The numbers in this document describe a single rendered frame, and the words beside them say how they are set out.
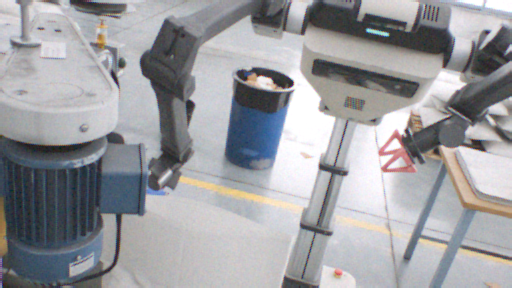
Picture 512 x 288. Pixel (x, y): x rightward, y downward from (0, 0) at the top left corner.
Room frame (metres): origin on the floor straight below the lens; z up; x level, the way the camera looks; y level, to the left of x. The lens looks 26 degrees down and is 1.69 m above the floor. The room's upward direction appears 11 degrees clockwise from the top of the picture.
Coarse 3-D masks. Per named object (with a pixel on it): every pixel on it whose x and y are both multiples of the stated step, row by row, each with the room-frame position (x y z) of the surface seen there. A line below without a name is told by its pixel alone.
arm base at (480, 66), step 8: (480, 32) 1.29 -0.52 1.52; (488, 32) 1.28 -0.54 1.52; (480, 40) 1.27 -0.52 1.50; (480, 56) 1.23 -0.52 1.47; (472, 64) 1.24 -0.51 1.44; (480, 64) 1.23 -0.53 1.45; (488, 64) 1.21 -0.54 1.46; (496, 64) 1.20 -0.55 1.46; (472, 72) 1.23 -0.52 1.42; (480, 72) 1.22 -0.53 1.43; (488, 72) 1.22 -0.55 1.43
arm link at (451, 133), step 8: (456, 96) 1.09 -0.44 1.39; (448, 104) 1.09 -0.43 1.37; (456, 112) 1.10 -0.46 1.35; (448, 120) 1.05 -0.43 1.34; (456, 120) 1.01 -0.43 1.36; (464, 120) 1.03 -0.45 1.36; (480, 120) 1.07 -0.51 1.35; (440, 128) 1.02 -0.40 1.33; (448, 128) 1.00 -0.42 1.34; (456, 128) 1.00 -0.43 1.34; (464, 128) 1.00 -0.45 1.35; (440, 136) 1.00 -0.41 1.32; (448, 136) 1.00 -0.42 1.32; (456, 136) 1.00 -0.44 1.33; (464, 136) 0.99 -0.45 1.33; (448, 144) 0.99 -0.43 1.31; (456, 144) 0.99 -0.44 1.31
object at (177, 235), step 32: (128, 224) 0.90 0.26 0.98; (160, 224) 0.87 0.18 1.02; (192, 224) 0.96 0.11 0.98; (224, 224) 0.94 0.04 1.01; (256, 224) 0.92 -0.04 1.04; (128, 256) 0.90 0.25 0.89; (160, 256) 0.87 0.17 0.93; (192, 256) 0.86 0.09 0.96; (224, 256) 0.87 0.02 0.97; (256, 256) 0.89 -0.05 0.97; (288, 256) 0.89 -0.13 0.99
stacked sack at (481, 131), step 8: (424, 112) 4.10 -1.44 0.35; (432, 112) 4.07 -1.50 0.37; (440, 112) 4.08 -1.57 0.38; (424, 120) 3.94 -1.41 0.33; (432, 120) 3.91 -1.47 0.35; (472, 128) 3.87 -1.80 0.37; (480, 128) 3.89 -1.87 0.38; (488, 128) 3.93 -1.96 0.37; (472, 136) 3.84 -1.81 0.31; (480, 136) 3.83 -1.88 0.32; (488, 136) 3.83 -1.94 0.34; (496, 136) 3.86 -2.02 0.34
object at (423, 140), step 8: (408, 128) 1.13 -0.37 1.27; (424, 128) 1.10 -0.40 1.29; (432, 128) 1.08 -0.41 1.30; (416, 136) 1.08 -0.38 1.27; (424, 136) 1.07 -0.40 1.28; (432, 136) 1.07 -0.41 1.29; (416, 144) 1.07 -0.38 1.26; (424, 144) 1.07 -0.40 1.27; (432, 144) 1.06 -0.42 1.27; (440, 144) 1.07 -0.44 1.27; (416, 152) 1.09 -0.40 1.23; (424, 152) 1.07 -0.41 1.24; (424, 160) 1.04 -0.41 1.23
